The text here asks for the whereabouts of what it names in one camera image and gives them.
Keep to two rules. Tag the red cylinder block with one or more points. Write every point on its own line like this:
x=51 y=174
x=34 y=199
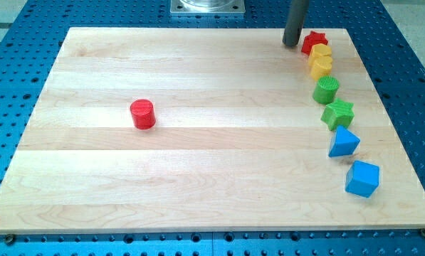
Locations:
x=142 y=112

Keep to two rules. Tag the light wooden board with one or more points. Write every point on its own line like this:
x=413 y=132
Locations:
x=238 y=142

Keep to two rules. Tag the green cylinder block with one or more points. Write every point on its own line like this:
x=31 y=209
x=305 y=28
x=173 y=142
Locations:
x=326 y=89

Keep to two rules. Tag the yellow block lower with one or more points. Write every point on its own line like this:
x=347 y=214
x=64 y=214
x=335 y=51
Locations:
x=320 y=67

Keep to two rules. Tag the yellow block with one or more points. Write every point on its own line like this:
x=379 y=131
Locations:
x=317 y=51
x=320 y=67

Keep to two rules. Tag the green star block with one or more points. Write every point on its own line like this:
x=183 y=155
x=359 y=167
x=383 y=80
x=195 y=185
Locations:
x=338 y=113

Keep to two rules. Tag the yellow block upper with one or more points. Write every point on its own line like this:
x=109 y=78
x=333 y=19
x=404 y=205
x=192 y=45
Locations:
x=317 y=51

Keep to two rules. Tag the blue triangle block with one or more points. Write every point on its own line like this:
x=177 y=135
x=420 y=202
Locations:
x=343 y=142

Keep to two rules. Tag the red star block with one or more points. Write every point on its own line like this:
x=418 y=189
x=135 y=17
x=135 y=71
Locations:
x=313 y=38

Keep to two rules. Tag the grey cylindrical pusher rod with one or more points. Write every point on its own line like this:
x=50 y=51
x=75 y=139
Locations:
x=295 y=20

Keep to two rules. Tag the blue cube block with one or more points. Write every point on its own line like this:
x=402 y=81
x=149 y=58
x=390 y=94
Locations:
x=362 y=179

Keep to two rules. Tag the blue perforated metal table plate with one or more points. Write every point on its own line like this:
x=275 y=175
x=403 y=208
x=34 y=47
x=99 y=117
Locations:
x=390 y=40

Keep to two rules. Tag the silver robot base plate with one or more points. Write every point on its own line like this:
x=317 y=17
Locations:
x=207 y=6

